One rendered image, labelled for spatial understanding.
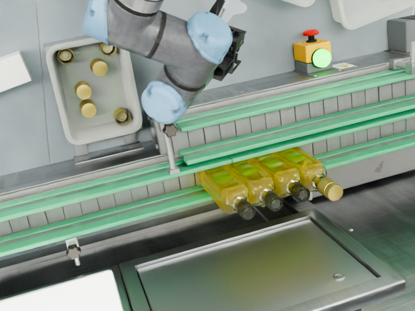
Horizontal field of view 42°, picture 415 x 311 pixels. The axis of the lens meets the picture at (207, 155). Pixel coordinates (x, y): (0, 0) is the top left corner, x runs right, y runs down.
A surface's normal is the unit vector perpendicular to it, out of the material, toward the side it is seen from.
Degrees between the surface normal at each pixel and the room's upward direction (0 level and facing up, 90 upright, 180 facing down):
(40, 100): 0
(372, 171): 0
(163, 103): 46
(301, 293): 90
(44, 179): 90
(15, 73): 0
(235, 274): 90
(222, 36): 53
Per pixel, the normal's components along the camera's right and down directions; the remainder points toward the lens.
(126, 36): 0.11, 0.75
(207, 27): 0.45, -0.55
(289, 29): 0.29, 0.29
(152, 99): -0.40, 0.58
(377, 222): -0.13, -0.93
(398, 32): -0.94, 0.23
